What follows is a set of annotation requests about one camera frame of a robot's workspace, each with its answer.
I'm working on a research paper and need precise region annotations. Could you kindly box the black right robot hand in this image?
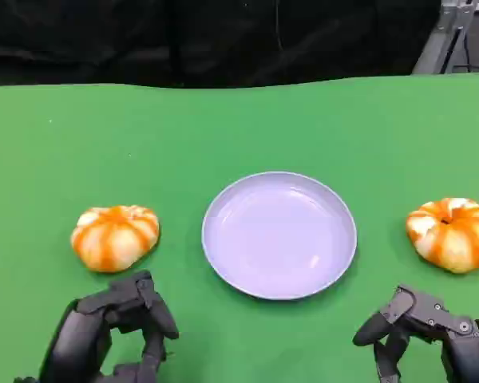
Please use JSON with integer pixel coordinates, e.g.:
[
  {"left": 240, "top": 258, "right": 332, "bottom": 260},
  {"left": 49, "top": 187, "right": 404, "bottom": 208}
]
[{"left": 351, "top": 283, "right": 479, "bottom": 383}]

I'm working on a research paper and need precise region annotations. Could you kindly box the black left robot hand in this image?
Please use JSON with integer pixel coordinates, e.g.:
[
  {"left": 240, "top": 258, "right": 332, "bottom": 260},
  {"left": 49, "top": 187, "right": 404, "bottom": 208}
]
[{"left": 14, "top": 270, "right": 180, "bottom": 383}]

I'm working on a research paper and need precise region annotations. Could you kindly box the orange and white toy bread roll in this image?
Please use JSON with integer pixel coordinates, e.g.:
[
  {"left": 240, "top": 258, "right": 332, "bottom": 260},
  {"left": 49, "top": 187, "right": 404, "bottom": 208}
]
[
  {"left": 70, "top": 204, "right": 160, "bottom": 274},
  {"left": 406, "top": 196, "right": 479, "bottom": 274}
]

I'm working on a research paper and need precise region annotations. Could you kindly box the lilac plate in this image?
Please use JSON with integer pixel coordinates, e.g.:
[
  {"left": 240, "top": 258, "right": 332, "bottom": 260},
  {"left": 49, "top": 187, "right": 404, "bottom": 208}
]
[{"left": 201, "top": 171, "right": 358, "bottom": 301}]

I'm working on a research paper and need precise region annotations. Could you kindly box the green table cloth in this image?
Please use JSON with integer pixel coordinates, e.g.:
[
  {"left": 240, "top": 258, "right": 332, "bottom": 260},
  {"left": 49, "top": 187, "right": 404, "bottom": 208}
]
[{"left": 0, "top": 71, "right": 479, "bottom": 383}]

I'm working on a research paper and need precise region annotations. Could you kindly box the black backdrop curtain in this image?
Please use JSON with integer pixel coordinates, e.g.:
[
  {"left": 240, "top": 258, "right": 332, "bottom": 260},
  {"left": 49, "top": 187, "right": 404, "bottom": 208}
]
[{"left": 0, "top": 0, "right": 442, "bottom": 89}]

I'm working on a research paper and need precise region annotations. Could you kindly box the grey metal frame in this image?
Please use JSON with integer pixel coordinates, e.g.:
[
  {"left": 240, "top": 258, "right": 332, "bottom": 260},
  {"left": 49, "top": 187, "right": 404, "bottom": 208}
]
[{"left": 411, "top": 0, "right": 479, "bottom": 76}]

